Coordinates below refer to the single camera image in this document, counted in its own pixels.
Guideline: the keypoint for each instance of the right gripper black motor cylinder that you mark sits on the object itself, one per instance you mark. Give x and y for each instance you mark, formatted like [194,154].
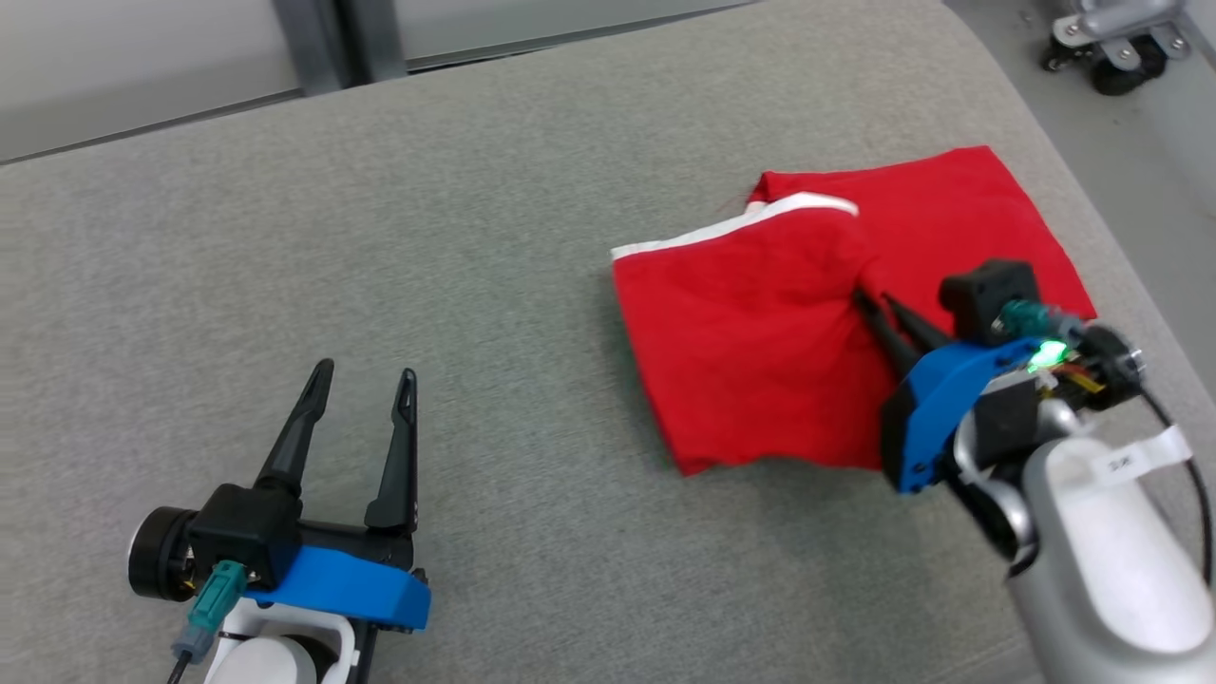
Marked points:
[1111,366]

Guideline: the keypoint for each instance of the left gripper black motor cylinder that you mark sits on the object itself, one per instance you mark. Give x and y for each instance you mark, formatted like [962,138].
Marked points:
[157,556]

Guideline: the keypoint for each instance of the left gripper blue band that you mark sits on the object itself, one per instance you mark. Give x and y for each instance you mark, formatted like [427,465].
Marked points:
[351,584]

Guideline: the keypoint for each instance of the grey wheeled metal base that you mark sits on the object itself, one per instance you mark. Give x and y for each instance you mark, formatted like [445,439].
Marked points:
[1121,57]

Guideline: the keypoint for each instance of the red garment with number print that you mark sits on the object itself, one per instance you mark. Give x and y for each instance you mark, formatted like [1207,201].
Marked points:
[760,361]

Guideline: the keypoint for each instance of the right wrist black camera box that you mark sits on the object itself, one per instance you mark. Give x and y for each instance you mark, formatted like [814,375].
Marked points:
[988,294]

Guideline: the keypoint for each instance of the grey partition post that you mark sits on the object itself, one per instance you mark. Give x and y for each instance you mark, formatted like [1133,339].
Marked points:
[318,47]

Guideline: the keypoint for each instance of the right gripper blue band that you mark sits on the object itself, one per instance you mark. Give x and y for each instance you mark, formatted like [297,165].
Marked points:
[936,408]

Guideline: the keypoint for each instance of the right white grey robot arm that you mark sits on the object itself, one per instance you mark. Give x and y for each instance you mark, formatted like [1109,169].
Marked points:
[1102,570]

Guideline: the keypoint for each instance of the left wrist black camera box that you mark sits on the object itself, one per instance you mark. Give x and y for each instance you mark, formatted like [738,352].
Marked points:
[242,527]

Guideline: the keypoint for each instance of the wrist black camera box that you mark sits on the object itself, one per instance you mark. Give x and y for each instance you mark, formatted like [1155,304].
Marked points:
[988,294]
[242,527]

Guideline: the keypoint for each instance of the gripper black motor cylinder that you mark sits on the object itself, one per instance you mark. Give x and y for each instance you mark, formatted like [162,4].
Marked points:
[157,556]
[1111,366]

